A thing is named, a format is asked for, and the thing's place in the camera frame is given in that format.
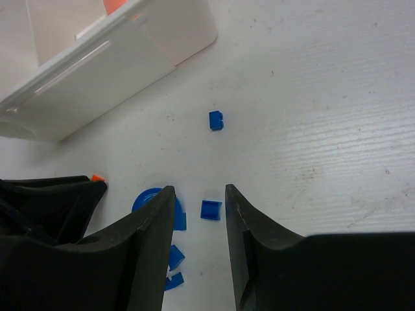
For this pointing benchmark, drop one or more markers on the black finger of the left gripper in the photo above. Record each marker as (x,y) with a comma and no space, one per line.
(52,210)

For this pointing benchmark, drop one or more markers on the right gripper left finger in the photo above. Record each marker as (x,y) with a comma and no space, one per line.
(123,266)

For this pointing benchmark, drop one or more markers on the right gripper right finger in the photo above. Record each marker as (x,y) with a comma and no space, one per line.
(252,237)

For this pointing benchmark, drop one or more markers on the blue arch lego piece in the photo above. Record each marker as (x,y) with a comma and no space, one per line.
(149,198)

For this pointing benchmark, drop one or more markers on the blue lego brick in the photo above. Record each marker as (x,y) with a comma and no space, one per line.
(216,122)
(210,210)
(176,257)
(173,281)

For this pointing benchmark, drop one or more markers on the white three-compartment container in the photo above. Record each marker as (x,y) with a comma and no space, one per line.
(66,63)

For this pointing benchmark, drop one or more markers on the small orange lego brick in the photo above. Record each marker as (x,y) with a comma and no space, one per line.
(97,178)

